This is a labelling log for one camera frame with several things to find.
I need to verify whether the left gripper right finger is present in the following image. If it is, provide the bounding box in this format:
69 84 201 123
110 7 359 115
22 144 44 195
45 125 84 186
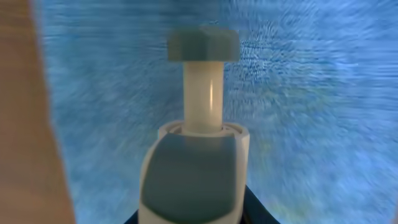
244 185 280 224

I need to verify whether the white pipette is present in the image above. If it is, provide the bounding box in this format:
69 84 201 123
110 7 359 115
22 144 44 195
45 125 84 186
137 26 251 224

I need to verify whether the blue cloth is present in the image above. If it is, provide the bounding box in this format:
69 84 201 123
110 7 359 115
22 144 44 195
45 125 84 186
29 0 398 224

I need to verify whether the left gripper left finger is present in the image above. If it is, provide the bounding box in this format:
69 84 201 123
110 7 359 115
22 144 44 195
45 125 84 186
124 210 141 224

